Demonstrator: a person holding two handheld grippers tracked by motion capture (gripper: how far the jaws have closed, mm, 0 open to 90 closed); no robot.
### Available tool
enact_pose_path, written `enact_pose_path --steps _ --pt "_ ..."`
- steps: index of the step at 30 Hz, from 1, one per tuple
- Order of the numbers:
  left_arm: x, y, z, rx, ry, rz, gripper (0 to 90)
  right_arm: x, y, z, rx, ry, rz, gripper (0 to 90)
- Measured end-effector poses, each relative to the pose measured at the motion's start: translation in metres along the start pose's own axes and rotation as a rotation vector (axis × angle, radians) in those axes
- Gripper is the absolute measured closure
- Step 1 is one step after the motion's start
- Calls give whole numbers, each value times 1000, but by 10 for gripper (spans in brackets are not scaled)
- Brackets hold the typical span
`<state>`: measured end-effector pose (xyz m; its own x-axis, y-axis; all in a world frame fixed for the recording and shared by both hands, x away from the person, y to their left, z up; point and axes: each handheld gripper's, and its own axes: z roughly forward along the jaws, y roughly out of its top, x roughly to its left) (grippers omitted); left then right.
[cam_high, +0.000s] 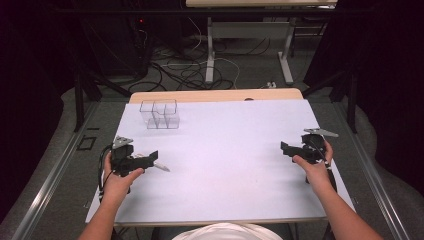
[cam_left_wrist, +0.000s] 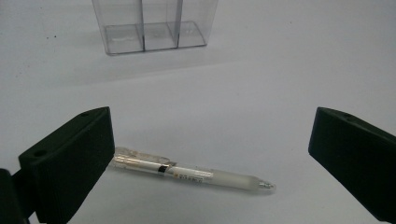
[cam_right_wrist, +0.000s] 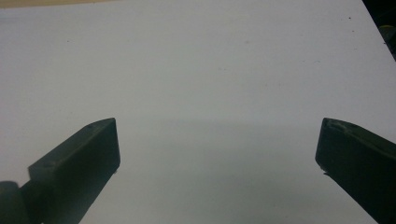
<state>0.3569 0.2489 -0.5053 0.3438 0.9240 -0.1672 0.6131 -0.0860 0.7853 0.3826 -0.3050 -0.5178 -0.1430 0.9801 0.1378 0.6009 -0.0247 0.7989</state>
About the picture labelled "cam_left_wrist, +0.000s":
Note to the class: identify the clear plastic pen holder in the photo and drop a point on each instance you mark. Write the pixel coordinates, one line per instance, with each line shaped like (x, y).
(155, 28)

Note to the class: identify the white translucent pen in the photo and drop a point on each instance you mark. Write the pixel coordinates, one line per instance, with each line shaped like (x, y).
(193, 174)

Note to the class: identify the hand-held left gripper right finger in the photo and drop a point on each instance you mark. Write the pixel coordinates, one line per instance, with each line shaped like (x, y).
(355, 152)

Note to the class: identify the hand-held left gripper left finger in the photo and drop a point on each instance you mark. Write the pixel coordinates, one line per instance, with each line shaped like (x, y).
(68, 165)

